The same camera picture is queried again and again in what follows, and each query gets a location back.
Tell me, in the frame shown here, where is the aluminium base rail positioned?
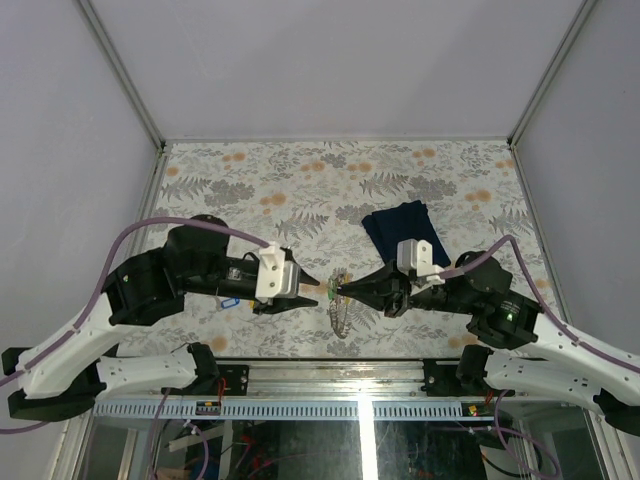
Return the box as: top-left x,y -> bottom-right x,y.
94,357 -> 506,399

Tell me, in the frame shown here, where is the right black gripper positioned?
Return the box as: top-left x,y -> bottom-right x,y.
337,257 -> 477,317

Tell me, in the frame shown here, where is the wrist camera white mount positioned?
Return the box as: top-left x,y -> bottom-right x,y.
255,242 -> 301,303
396,239 -> 444,284

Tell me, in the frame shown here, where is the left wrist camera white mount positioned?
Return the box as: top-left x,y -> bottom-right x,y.
255,242 -> 301,303

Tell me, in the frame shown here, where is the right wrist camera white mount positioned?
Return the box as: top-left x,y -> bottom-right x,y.
396,239 -> 444,284

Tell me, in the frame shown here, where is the dark blue folded cloth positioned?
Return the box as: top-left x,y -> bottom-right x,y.
361,200 -> 451,267

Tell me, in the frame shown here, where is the slotted grey cable duct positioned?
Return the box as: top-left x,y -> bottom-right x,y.
94,399 -> 466,421

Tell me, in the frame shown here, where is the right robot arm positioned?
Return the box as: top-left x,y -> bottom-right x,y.
337,248 -> 639,436

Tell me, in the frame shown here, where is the blue key tag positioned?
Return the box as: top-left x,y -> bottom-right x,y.
221,298 -> 240,309

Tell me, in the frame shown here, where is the metal keyring with yellow handle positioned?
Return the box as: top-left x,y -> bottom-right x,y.
327,268 -> 351,340

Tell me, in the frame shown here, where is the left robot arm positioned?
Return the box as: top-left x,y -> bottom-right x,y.
1,214 -> 319,423

